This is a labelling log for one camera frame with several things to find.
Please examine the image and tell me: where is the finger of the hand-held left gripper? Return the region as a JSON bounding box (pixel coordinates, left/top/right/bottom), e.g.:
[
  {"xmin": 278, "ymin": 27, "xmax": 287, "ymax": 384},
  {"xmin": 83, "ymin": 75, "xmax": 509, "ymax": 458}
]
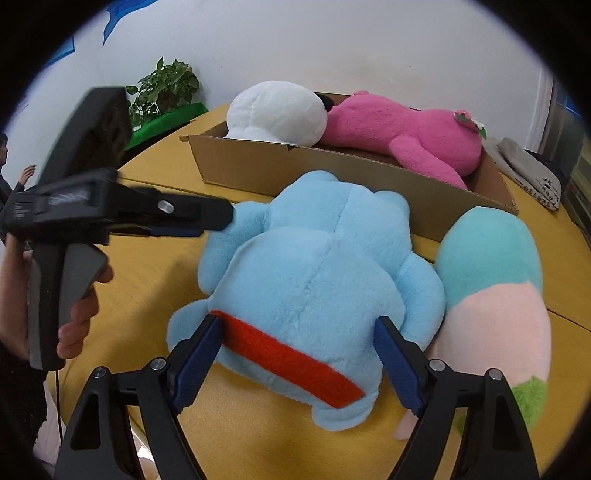
[
  {"xmin": 111, "ymin": 227, "xmax": 204, "ymax": 237},
  {"xmin": 115, "ymin": 185, "xmax": 235, "ymax": 230}
]

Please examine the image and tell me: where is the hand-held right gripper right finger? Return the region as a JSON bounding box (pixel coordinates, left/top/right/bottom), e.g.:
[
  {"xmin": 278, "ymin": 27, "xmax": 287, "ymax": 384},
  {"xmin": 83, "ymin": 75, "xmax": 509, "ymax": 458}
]
[{"xmin": 375, "ymin": 316, "xmax": 540, "ymax": 480}]

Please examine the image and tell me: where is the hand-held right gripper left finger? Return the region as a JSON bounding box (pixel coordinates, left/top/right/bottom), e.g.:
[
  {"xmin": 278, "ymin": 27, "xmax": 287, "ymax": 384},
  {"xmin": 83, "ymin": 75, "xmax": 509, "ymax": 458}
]
[{"xmin": 55, "ymin": 315, "xmax": 225, "ymax": 480}]

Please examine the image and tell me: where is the blue plush toy red headband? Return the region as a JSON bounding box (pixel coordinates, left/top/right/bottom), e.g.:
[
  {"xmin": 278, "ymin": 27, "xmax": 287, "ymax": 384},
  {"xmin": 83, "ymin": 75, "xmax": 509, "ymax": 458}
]
[{"xmin": 167, "ymin": 171, "xmax": 446, "ymax": 432}]

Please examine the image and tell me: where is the pink pig plush toy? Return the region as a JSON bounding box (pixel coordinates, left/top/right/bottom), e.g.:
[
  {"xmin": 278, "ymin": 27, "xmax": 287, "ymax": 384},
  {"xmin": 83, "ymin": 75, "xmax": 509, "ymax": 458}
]
[{"xmin": 393, "ymin": 205, "xmax": 552, "ymax": 439}]

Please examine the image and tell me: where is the brown cardboard box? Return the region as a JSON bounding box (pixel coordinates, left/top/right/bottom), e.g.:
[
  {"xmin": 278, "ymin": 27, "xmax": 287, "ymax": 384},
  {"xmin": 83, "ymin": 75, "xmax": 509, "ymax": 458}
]
[{"xmin": 179, "ymin": 92, "xmax": 519, "ymax": 243}]

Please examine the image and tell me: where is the wooden desktop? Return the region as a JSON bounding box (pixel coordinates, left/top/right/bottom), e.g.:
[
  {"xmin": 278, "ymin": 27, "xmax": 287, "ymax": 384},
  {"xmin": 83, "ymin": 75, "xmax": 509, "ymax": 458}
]
[{"xmin": 44, "ymin": 104, "xmax": 591, "ymax": 480}]

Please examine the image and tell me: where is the person's left hand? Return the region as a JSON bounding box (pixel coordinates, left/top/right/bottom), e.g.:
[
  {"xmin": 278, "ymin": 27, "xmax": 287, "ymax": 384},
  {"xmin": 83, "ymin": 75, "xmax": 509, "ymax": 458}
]
[{"xmin": 0, "ymin": 233, "xmax": 114, "ymax": 361}]

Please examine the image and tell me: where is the green tablecloth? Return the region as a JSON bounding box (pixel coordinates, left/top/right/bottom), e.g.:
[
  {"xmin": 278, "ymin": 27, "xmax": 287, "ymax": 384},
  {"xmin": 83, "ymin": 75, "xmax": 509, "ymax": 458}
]
[{"xmin": 124, "ymin": 102, "xmax": 208, "ymax": 151}]

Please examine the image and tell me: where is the large potted green plant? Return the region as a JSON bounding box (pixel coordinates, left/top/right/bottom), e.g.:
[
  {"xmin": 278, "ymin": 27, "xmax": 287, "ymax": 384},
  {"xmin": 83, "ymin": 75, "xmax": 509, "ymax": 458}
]
[{"xmin": 127, "ymin": 58, "xmax": 200, "ymax": 125}]

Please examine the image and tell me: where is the panda plush toy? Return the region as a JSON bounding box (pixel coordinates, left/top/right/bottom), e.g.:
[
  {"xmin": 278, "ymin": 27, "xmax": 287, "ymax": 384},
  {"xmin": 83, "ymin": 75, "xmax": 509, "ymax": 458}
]
[{"xmin": 226, "ymin": 81, "xmax": 331, "ymax": 148}]

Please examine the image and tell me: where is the grey cloth bag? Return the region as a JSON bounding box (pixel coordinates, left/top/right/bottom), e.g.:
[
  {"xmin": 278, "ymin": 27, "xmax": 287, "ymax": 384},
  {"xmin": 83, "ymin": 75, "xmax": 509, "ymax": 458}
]
[{"xmin": 496, "ymin": 137, "xmax": 564, "ymax": 210}]

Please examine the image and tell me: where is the magenta plush toy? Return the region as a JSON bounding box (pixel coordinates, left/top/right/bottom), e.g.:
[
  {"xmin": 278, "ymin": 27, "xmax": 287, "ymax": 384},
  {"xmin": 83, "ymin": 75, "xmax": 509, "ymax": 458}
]
[{"xmin": 318, "ymin": 91, "xmax": 488, "ymax": 190}]

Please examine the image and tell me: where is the black bag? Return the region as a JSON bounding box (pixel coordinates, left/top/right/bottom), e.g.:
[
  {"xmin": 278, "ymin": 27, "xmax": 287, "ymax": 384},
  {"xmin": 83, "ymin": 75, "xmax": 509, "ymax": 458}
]
[{"xmin": 536, "ymin": 157, "xmax": 570, "ymax": 186}]

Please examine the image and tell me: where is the metal framed glass door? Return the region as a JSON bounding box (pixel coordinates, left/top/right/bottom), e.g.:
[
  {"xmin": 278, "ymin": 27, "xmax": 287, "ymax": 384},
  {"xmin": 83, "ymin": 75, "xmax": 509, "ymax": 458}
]
[{"xmin": 538, "ymin": 69, "xmax": 591, "ymax": 232}]

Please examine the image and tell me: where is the black cable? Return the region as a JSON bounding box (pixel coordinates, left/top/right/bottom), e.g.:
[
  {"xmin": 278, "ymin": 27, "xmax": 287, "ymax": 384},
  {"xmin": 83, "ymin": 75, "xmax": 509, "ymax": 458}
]
[{"xmin": 54, "ymin": 368, "xmax": 65, "ymax": 446}]

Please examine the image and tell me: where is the blue wall decal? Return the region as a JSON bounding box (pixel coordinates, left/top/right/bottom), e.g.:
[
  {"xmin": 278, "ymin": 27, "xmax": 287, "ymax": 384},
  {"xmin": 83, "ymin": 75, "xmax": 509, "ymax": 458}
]
[{"xmin": 46, "ymin": 0, "xmax": 155, "ymax": 61}]

